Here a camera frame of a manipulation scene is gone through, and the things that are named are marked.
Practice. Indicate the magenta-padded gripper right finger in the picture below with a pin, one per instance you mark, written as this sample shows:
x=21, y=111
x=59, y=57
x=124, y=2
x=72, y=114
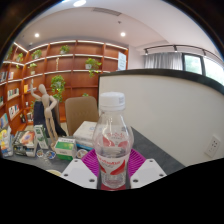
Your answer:
x=147, y=171

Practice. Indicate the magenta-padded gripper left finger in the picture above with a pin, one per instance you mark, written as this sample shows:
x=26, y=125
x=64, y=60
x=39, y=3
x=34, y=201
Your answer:
x=78, y=171

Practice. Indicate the clear plastic water bottle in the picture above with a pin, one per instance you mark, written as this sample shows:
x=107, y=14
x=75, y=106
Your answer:
x=112, y=140

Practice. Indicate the small green-white box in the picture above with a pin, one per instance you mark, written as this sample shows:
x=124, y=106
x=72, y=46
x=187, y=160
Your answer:
x=65, y=148

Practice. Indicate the flat round red coaster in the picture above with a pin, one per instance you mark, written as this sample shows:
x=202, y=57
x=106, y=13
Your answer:
x=114, y=188

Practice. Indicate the stack of flat white boxes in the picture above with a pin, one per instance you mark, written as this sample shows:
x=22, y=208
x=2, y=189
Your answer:
x=85, y=133

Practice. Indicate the tall green-white carton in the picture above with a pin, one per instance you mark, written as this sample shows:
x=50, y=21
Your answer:
x=41, y=136

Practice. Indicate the stack of black books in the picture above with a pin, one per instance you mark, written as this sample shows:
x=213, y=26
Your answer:
x=25, y=141

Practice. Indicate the wooden artist mannequin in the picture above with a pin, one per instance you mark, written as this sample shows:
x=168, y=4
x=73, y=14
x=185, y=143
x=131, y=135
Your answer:
x=48, y=106

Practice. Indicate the orange wooden shelf unit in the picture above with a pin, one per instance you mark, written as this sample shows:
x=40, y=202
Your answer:
x=70, y=66

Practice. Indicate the grey window curtain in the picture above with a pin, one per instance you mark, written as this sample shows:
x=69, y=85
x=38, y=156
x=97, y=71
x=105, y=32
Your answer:
x=163, y=61

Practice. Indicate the white paper notice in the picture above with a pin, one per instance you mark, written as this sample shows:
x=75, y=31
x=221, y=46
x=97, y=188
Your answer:
x=122, y=61

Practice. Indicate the round ceiling lights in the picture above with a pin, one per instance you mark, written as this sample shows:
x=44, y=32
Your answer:
x=79, y=2

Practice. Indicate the white wall power socket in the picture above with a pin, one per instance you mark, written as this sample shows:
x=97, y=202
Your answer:
x=212, y=146

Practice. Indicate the window with dark frame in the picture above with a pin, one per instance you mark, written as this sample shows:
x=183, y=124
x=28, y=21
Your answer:
x=206, y=66

